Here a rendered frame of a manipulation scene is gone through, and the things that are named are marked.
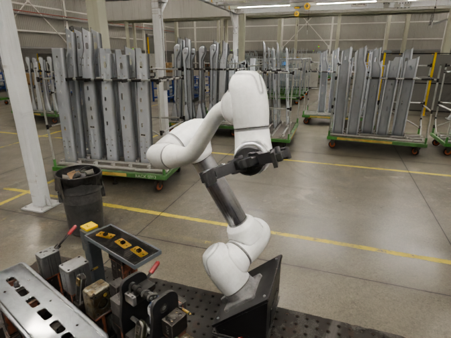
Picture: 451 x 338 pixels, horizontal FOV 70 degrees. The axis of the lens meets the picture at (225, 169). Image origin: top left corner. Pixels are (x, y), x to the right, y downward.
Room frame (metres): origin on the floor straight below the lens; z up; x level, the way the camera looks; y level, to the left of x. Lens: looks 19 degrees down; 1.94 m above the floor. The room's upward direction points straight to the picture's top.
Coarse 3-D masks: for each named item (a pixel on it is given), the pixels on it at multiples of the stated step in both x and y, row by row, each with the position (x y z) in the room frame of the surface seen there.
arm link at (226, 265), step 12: (216, 252) 1.28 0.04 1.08; (228, 252) 1.29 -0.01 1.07; (240, 252) 1.31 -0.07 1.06; (204, 264) 1.29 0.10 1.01; (216, 264) 1.25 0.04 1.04; (228, 264) 1.25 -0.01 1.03; (240, 264) 1.27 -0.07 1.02; (216, 276) 1.23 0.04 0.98; (228, 276) 1.22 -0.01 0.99; (240, 276) 1.24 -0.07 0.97; (228, 288) 1.21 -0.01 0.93; (240, 288) 1.21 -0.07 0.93
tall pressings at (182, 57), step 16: (176, 48) 8.53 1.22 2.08; (192, 48) 8.94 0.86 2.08; (224, 48) 8.42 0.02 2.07; (176, 64) 8.54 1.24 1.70; (192, 64) 8.92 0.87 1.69; (224, 64) 8.39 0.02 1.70; (176, 80) 8.51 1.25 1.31; (192, 80) 8.87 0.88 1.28; (224, 80) 8.36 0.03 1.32; (176, 96) 8.49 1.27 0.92; (192, 96) 8.64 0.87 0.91; (176, 112) 8.44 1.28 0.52; (192, 112) 8.61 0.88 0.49; (208, 112) 8.42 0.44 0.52
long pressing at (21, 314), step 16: (0, 272) 1.24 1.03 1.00; (16, 272) 1.24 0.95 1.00; (32, 272) 1.23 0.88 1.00; (0, 288) 1.13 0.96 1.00; (16, 288) 1.13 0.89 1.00; (32, 288) 1.13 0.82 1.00; (48, 288) 1.13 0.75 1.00; (0, 304) 1.04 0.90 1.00; (16, 304) 1.03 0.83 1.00; (48, 304) 1.03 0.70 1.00; (64, 304) 1.03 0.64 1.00; (16, 320) 0.96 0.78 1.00; (32, 320) 0.95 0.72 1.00; (48, 320) 0.95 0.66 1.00; (64, 320) 0.95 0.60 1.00; (80, 320) 0.95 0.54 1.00; (32, 336) 0.88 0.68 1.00; (48, 336) 0.88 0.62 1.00; (80, 336) 0.88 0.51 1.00; (96, 336) 0.88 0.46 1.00
